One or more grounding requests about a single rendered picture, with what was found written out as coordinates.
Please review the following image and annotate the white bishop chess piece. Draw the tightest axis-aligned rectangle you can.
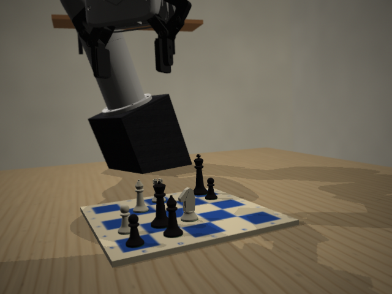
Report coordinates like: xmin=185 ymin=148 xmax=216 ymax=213
xmin=133 ymin=179 xmax=149 ymax=213

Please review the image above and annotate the white knight chess piece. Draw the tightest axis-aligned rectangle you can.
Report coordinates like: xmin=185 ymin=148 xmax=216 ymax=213
xmin=178 ymin=187 xmax=198 ymax=222

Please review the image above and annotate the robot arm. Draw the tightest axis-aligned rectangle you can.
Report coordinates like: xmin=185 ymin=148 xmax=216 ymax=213
xmin=60 ymin=0 xmax=152 ymax=116

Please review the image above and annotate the white chess pawn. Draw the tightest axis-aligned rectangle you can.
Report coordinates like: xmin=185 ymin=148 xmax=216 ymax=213
xmin=118 ymin=205 xmax=130 ymax=235

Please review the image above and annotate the white rook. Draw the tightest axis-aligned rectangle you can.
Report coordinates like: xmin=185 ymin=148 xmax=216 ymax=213
xmin=152 ymin=178 xmax=163 ymax=203

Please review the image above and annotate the black bishop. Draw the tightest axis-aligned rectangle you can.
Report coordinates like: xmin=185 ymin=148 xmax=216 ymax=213
xmin=164 ymin=195 xmax=183 ymax=238

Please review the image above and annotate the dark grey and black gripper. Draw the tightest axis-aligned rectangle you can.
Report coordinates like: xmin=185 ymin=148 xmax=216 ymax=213
xmin=72 ymin=0 xmax=192 ymax=78

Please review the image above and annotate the black pawn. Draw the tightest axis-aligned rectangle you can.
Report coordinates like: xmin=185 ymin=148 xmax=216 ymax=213
xmin=205 ymin=178 xmax=217 ymax=200
xmin=126 ymin=214 xmax=145 ymax=248

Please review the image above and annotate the black king chess piece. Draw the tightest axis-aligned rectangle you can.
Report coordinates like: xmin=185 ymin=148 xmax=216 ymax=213
xmin=194 ymin=154 xmax=208 ymax=195

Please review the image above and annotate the black chess queen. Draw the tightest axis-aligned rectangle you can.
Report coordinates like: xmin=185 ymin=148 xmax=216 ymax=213
xmin=151 ymin=181 xmax=168 ymax=228

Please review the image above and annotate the blue and cream chessboard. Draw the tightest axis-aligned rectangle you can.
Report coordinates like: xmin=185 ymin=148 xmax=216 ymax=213
xmin=80 ymin=188 xmax=299 ymax=268

